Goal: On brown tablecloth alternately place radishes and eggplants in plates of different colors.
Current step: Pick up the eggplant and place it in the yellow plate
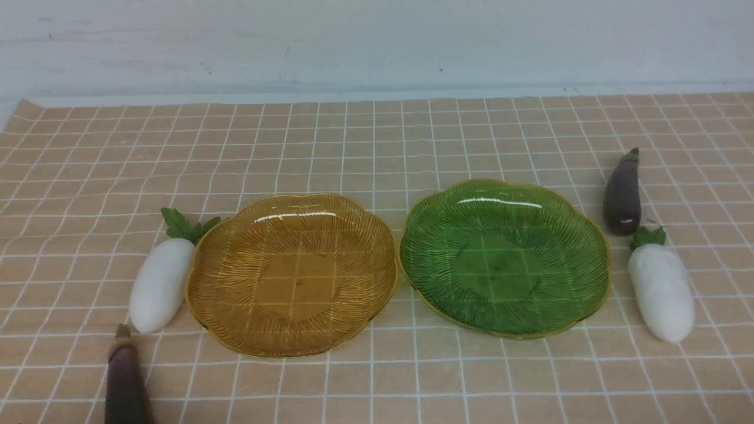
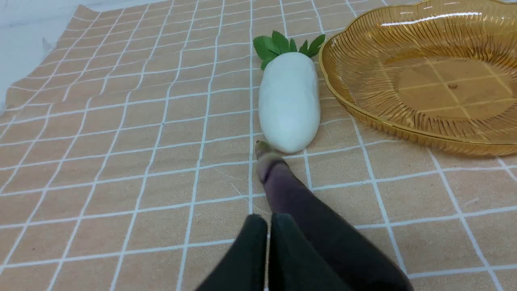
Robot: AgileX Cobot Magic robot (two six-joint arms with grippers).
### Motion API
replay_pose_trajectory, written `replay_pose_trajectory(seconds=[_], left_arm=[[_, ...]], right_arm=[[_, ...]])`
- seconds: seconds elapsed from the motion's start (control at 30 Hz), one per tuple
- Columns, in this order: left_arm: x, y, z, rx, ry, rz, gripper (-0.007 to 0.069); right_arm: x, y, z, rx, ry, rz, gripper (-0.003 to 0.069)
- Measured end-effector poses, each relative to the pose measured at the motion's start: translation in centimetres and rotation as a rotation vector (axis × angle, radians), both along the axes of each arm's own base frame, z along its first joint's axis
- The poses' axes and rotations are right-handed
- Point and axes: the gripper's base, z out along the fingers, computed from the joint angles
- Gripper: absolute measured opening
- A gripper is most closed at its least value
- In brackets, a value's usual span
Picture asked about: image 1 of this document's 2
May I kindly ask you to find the amber glass plate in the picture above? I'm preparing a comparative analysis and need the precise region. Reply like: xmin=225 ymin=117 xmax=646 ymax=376
xmin=185 ymin=193 xmax=399 ymax=359

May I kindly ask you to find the white radish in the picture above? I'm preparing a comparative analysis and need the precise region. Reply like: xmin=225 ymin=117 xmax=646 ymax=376
xmin=627 ymin=226 xmax=695 ymax=345
xmin=128 ymin=207 xmax=221 ymax=334

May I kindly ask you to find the green glass plate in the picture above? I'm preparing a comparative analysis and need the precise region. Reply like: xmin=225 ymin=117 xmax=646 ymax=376
xmin=398 ymin=179 xmax=612 ymax=340

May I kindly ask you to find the tan checkered tablecloth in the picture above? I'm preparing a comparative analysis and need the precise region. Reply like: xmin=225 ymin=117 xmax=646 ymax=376
xmin=1 ymin=93 xmax=753 ymax=423

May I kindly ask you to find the purple eggplant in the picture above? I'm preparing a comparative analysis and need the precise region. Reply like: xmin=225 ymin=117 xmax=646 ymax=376
xmin=104 ymin=324 xmax=156 ymax=423
xmin=601 ymin=147 xmax=641 ymax=236

